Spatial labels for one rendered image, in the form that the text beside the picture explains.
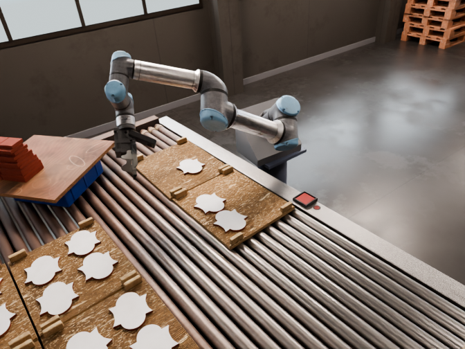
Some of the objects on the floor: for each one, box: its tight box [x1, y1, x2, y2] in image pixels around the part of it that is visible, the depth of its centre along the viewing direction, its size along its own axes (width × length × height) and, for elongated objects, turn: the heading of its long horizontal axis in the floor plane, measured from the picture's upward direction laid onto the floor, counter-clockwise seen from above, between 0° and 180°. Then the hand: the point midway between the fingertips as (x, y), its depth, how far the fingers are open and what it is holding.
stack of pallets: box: [401, 0, 465, 49], centre depth 635 cm, size 124×85×88 cm
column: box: [257, 147, 307, 184], centre depth 238 cm, size 38×38×87 cm
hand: (136, 174), depth 151 cm, fingers open, 14 cm apart
